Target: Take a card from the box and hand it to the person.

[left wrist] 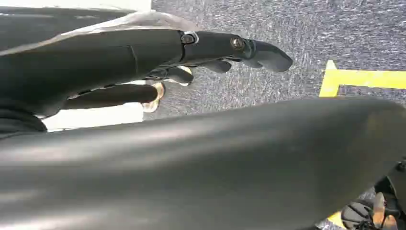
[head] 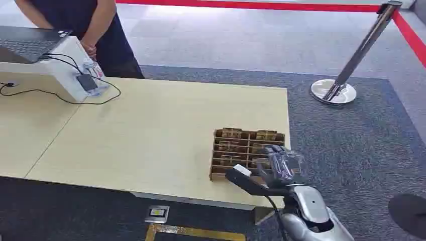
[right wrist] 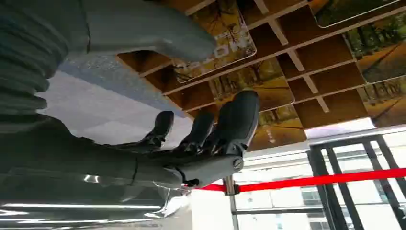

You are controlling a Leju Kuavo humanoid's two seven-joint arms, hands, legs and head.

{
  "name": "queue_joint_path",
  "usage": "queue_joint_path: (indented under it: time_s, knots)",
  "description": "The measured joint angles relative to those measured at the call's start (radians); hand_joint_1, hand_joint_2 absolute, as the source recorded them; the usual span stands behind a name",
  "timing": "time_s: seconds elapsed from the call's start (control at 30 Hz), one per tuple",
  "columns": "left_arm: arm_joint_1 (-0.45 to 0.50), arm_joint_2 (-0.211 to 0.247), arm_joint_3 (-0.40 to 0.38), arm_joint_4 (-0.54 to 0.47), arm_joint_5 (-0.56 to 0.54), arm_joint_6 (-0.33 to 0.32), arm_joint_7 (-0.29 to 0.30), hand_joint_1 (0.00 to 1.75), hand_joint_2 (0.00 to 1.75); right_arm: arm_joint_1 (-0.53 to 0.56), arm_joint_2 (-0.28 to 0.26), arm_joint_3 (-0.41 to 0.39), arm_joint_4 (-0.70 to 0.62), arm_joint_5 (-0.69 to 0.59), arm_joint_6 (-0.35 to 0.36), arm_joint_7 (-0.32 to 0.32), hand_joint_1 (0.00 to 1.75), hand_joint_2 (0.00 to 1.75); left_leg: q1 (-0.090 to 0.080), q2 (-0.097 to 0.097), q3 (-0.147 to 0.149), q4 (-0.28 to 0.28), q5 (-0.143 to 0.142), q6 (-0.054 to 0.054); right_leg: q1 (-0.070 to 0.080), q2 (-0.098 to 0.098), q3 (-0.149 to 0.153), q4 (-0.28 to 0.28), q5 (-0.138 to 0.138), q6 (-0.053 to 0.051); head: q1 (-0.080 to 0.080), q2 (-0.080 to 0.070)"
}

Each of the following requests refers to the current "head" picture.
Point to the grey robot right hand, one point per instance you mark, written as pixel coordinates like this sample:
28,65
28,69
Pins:
283,168

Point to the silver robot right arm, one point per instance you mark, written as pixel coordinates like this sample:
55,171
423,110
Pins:
309,206

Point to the brown card stack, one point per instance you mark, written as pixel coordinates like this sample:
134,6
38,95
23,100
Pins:
266,135
229,160
227,145
260,163

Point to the wooden card box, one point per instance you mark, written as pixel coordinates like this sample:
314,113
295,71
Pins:
246,153

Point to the yellow floor tape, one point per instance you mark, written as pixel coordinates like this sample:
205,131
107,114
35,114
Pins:
194,232

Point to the pale wooden desk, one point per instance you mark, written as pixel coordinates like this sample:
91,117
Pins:
30,126
156,139

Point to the black round object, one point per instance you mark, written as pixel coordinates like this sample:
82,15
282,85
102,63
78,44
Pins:
408,214

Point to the metal floor socket plate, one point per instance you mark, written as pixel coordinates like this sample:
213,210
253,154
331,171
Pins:
157,214

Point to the red barrier belt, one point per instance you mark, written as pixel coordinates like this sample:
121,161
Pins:
411,36
246,5

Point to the person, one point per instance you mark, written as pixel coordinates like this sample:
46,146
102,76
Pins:
113,50

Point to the clear plastic water bottle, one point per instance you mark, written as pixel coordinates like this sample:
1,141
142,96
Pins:
96,75

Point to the black power adapter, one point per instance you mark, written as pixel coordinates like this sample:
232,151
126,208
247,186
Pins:
87,82

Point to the person's hand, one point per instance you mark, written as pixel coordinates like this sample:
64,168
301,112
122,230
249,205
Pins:
89,50

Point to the white laptop stand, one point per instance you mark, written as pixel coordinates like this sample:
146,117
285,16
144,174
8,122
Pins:
63,75

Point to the dark laptop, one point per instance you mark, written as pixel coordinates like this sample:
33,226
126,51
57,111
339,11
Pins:
25,43

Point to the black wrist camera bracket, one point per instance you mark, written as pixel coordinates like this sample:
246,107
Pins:
248,186

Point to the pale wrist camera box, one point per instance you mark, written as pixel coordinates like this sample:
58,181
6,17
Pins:
242,170

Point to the chrome stanchion post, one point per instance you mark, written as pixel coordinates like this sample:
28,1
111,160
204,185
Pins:
352,61

